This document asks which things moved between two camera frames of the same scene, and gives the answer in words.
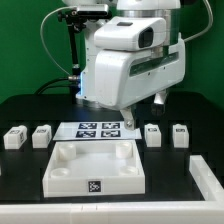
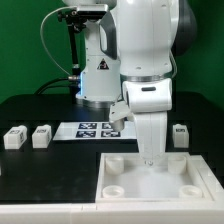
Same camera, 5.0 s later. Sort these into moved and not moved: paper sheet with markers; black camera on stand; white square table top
Moved: white square table top
Not moved: paper sheet with markers; black camera on stand
